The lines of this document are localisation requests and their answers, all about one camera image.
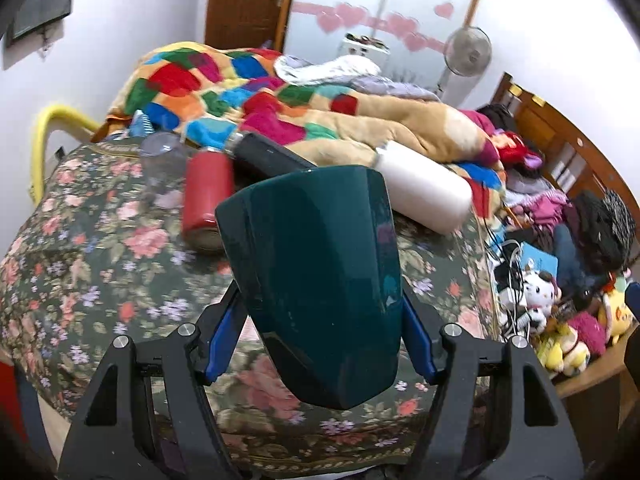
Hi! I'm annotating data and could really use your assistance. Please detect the dark green ceramic cup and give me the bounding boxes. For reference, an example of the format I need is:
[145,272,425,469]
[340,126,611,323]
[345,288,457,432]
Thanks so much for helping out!
[216,166,402,410]

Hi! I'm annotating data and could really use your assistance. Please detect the clear plastic cup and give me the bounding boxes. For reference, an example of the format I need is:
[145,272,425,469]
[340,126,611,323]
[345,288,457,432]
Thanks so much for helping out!
[140,131,188,195]

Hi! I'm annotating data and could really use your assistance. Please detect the yellow plush toy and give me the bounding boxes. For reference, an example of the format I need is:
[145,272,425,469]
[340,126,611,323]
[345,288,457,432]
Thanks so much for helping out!
[536,324,591,379]

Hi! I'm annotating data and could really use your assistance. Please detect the black white plush toy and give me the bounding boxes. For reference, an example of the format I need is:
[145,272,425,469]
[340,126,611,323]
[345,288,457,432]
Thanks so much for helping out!
[515,270,562,335]

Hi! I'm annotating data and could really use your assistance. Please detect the floral green bedspread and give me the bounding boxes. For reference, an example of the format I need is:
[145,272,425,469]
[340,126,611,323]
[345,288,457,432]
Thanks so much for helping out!
[0,140,507,478]

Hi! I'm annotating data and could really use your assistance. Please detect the pile of clothes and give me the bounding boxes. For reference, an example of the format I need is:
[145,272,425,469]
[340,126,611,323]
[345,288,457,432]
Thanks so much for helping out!
[477,103,639,290]

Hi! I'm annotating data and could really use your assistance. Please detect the white thermos bottle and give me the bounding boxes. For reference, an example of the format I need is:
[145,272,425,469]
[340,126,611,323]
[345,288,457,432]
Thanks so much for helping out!
[373,141,473,235]

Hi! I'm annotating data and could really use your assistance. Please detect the red thermos bottle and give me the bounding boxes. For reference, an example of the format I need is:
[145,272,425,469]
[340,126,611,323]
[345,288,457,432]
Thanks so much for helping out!
[181,148,234,252]

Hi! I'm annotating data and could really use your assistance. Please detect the wooden headboard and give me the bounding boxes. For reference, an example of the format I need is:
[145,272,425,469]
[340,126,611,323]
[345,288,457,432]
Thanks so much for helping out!
[491,73,639,219]

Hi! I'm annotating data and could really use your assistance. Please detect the black thermos bottle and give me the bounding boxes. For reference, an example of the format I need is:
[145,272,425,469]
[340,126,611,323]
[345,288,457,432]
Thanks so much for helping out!
[224,132,316,190]

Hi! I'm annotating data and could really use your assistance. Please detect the colourful patchwork blanket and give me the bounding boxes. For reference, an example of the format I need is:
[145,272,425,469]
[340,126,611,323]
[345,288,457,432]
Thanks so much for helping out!
[93,41,506,219]

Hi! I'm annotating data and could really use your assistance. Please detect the standing electric fan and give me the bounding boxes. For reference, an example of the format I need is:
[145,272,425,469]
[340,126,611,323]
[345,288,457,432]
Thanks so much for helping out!
[436,26,492,99]

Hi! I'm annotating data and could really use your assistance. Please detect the white grey bundled quilt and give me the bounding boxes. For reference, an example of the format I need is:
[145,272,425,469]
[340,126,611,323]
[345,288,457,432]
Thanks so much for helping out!
[273,54,440,102]

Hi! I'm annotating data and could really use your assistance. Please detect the white small cabinet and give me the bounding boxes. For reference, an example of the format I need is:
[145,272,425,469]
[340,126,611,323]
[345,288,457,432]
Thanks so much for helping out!
[337,34,390,70]

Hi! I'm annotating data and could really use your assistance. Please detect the brown wooden door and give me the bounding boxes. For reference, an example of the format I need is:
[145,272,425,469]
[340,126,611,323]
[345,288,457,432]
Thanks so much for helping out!
[204,0,292,50]

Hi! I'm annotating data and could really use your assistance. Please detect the yellow padded bed rail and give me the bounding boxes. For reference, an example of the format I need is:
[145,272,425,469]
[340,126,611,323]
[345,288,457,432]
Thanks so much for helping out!
[29,103,100,206]

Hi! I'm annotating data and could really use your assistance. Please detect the small wall monitor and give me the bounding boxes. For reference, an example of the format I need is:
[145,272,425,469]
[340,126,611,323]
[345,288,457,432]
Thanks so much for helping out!
[6,0,73,47]

